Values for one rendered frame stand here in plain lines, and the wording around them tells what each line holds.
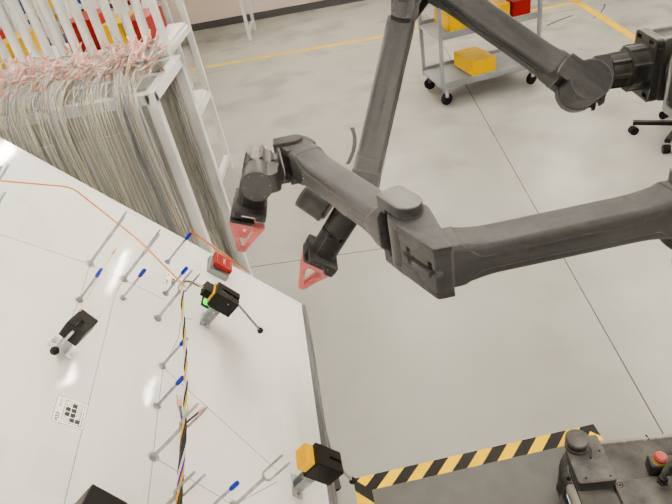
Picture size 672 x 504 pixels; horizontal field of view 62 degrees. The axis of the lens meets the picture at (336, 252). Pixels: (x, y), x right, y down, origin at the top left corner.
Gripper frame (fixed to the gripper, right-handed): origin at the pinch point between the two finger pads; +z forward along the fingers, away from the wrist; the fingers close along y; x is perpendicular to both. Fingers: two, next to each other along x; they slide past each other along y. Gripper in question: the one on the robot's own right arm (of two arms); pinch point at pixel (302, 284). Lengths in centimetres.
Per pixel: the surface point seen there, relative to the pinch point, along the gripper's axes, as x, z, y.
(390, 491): 79, 81, -28
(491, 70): 160, -43, -367
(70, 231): -47.0, 12.1, -3.5
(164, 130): -41, 4, -54
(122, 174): -46, 21, -52
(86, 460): -28, 16, 44
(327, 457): 11.3, 12.9, 31.8
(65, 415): -33, 15, 38
